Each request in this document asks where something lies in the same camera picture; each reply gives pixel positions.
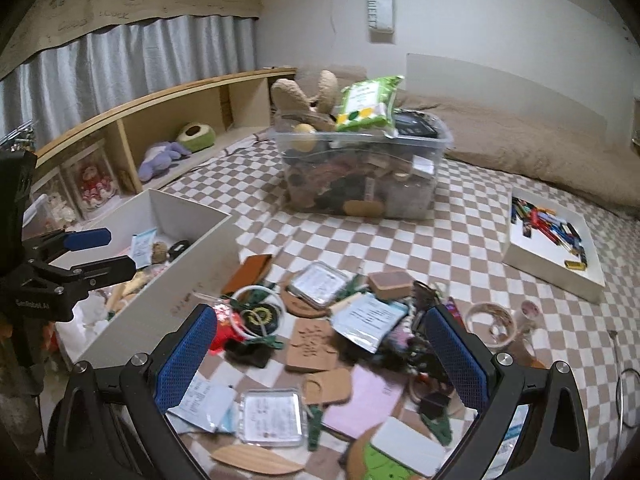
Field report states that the brown plush toy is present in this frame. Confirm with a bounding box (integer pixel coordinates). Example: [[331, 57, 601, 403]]
[[270, 70, 342, 132]]

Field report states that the black binder clip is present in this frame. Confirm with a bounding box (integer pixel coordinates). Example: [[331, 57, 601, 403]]
[[419, 392, 451, 414]]

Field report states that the clear box with red doll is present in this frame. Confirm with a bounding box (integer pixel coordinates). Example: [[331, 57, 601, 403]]
[[61, 152, 124, 214]]

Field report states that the white blue sachet packet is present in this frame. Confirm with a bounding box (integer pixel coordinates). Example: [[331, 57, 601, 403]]
[[167, 374, 236, 434], [329, 292, 409, 354]]

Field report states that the white tray of pens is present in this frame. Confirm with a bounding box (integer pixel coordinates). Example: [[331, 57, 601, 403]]
[[501, 194, 606, 304]]

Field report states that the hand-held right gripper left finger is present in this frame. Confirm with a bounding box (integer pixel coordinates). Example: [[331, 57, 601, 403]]
[[47, 304, 219, 480]]

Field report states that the white storage box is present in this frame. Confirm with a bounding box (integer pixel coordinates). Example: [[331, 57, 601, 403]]
[[55, 188, 242, 369]]

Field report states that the beige tape roll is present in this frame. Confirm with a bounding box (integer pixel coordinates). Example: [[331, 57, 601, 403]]
[[464, 302, 516, 346]]

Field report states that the white hanging wall banner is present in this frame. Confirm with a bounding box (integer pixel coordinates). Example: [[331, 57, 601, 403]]
[[366, 0, 397, 44]]

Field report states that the wooden block with brown top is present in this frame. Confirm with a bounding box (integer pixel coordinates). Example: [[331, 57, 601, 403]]
[[367, 269, 414, 301]]

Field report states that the black plastic case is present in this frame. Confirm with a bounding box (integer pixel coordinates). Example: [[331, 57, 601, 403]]
[[224, 340, 274, 369]]

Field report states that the grey cable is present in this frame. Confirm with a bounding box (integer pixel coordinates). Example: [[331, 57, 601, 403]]
[[607, 329, 640, 432]]

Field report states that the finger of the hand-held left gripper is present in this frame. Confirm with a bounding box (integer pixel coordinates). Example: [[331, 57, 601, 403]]
[[22, 227, 112, 263], [37, 255, 137, 293]]

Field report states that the round wooden coaster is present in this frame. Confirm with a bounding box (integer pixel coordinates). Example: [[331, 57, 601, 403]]
[[279, 280, 347, 319]]

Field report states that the grey curtain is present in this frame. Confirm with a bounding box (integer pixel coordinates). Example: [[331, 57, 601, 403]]
[[0, 12, 259, 151]]

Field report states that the beige curtain valance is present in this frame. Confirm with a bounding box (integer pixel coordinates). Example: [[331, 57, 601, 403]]
[[0, 0, 264, 81]]

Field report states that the green snack packet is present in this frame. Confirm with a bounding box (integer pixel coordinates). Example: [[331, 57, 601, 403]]
[[333, 75, 405, 134]]

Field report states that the clear plastic storage bin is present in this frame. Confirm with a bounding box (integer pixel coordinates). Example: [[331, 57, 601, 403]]
[[272, 116, 454, 221]]

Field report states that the wooden headboard shelf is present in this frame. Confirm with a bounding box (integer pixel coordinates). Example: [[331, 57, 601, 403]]
[[30, 67, 299, 221]]

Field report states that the carved wooden tile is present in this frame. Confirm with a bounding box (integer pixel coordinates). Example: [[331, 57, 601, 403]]
[[284, 319, 336, 374]]

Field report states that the small cork piece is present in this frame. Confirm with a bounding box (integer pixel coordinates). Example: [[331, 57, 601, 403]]
[[302, 367, 354, 406]]

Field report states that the yellow ball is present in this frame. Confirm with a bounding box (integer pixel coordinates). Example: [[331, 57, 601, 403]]
[[292, 124, 317, 154]]

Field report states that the black round tin gold emblem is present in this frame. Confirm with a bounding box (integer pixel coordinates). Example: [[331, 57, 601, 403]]
[[237, 300, 284, 339]]

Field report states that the checkered bedsheet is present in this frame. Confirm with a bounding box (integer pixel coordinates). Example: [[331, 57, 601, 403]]
[[40, 125, 640, 480]]

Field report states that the clear plastic case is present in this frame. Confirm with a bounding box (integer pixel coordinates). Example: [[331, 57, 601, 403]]
[[238, 387, 306, 446], [289, 261, 351, 309]]

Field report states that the avocado plush toy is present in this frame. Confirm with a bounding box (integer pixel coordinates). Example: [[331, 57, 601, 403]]
[[177, 122, 217, 154]]

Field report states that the white tube ring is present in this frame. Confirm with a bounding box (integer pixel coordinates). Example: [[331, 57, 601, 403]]
[[229, 284, 281, 342]]

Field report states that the long beige fluffy cushion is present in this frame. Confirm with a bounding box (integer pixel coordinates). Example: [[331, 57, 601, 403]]
[[397, 92, 640, 211]]

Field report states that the leaf-shaped wooden piece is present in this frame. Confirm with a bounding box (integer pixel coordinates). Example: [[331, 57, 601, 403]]
[[209, 442, 306, 476]]

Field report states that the round cork coaster green top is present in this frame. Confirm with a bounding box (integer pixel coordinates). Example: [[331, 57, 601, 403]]
[[347, 425, 437, 480]]

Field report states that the white notepad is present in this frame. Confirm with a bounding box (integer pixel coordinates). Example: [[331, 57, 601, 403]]
[[369, 417, 446, 479]]

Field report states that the pink notebook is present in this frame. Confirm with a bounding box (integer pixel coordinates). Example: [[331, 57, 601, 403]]
[[319, 364, 406, 441]]

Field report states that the red foil packet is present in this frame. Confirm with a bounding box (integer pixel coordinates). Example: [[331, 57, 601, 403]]
[[207, 305, 247, 354]]

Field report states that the black device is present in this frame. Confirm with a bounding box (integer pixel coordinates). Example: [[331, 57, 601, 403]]
[[394, 109, 441, 138]]

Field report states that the brown leather case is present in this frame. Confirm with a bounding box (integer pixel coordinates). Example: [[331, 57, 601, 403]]
[[220, 254, 274, 299]]

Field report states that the purple plush toy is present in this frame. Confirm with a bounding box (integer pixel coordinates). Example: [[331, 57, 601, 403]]
[[138, 140, 191, 184]]

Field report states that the brown hair claw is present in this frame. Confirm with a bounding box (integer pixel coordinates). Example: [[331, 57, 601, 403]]
[[395, 330, 446, 378]]

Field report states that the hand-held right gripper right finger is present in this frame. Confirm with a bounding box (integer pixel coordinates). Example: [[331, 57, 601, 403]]
[[424, 304, 593, 480]]

